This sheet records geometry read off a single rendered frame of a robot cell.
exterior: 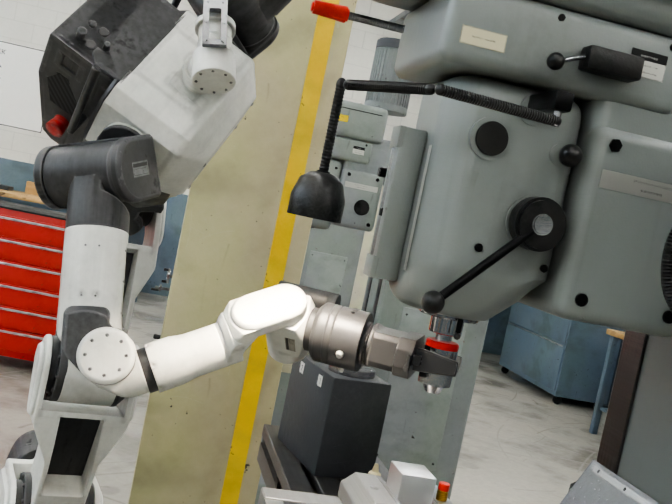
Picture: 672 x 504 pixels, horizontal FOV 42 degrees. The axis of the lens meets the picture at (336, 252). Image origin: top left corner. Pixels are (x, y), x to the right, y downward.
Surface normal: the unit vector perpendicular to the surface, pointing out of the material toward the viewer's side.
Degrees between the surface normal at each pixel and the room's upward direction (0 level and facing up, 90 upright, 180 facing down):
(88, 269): 72
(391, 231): 90
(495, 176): 90
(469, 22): 90
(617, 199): 90
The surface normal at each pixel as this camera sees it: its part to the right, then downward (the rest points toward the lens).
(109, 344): 0.17, -0.22
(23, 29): 0.19, 0.09
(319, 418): -0.91, -0.17
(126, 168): 0.95, -0.06
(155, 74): 0.45, -0.40
